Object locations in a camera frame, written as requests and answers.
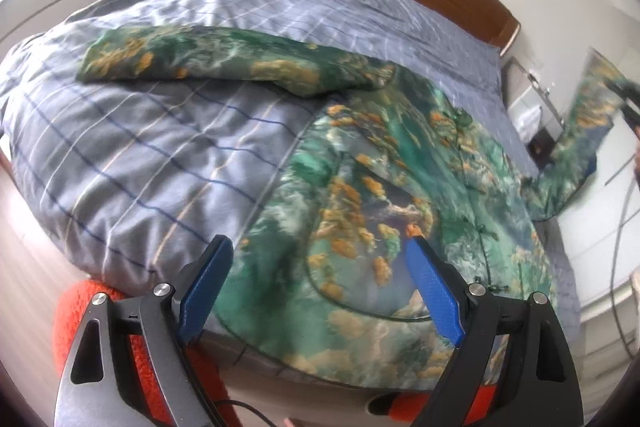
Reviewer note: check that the white bedside table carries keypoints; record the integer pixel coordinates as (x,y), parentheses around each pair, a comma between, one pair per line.
(525,107)

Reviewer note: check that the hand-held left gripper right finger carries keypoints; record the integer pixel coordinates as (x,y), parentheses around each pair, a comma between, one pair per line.
(432,292)

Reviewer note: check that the green printed jacket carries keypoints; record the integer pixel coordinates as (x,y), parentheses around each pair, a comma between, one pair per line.
(380,167)

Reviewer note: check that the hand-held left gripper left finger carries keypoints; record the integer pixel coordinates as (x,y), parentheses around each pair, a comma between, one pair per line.
(205,289)

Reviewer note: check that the orange fuzzy clothing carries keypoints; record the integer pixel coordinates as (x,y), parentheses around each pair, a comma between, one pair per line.
(70,307)

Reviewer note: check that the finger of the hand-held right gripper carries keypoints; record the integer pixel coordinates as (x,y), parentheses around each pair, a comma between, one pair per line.
(627,99)

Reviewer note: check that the blue striped quilt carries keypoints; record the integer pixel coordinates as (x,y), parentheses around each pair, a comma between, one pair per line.
(150,147)

